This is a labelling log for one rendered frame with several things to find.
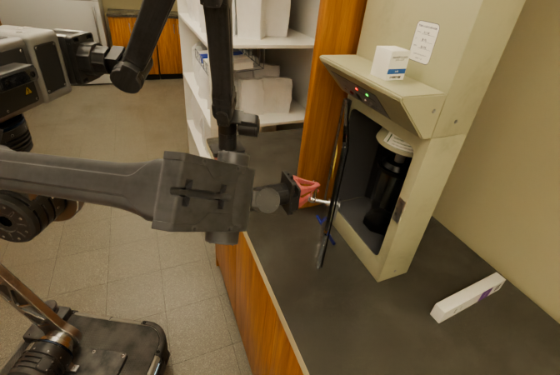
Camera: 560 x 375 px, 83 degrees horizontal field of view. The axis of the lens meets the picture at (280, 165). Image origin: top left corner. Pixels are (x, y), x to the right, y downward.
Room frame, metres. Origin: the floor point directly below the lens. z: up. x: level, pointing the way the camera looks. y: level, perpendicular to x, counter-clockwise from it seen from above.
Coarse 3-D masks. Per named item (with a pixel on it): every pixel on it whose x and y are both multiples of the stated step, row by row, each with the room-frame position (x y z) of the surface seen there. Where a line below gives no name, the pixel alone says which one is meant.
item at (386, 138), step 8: (384, 128) 0.79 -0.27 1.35; (376, 136) 0.80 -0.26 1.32; (384, 136) 0.76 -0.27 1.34; (392, 136) 0.74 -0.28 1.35; (384, 144) 0.75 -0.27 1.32; (392, 144) 0.73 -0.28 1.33; (400, 144) 0.72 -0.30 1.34; (408, 144) 0.71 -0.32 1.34; (400, 152) 0.71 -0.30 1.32; (408, 152) 0.70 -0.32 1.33
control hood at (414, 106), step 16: (336, 64) 0.78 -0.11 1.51; (352, 64) 0.78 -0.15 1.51; (368, 64) 0.80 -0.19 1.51; (336, 80) 0.86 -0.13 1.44; (352, 80) 0.73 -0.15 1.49; (368, 80) 0.66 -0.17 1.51; (400, 80) 0.68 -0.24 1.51; (384, 96) 0.62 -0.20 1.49; (400, 96) 0.58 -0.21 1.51; (416, 96) 0.58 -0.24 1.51; (432, 96) 0.60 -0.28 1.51; (400, 112) 0.61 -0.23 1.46; (416, 112) 0.59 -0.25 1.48; (432, 112) 0.60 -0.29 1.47; (416, 128) 0.60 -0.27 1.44; (432, 128) 0.61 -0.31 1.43
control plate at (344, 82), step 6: (342, 78) 0.79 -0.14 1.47; (342, 84) 0.83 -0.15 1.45; (348, 84) 0.78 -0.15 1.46; (354, 84) 0.74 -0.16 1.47; (348, 90) 0.82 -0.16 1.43; (354, 90) 0.77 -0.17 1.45; (360, 90) 0.73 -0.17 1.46; (366, 90) 0.69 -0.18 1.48; (354, 96) 0.81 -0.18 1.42; (360, 96) 0.77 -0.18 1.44; (366, 96) 0.72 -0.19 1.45; (372, 96) 0.68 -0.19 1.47; (366, 102) 0.76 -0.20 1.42; (372, 102) 0.71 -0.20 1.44; (378, 102) 0.68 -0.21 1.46; (384, 114) 0.70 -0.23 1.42
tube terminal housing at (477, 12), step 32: (384, 0) 0.84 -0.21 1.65; (416, 0) 0.75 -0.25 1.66; (448, 0) 0.68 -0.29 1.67; (480, 0) 0.62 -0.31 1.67; (512, 0) 0.65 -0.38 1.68; (384, 32) 0.82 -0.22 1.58; (448, 32) 0.66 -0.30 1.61; (480, 32) 0.63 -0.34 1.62; (416, 64) 0.71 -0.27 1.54; (448, 64) 0.64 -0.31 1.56; (480, 64) 0.64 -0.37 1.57; (448, 96) 0.62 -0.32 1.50; (480, 96) 0.66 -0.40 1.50; (448, 128) 0.63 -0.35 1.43; (416, 160) 0.63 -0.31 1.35; (448, 160) 0.65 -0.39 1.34; (416, 192) 0.62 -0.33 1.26; (416, 224) 0.64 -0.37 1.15; (384, 256) 0.62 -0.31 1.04
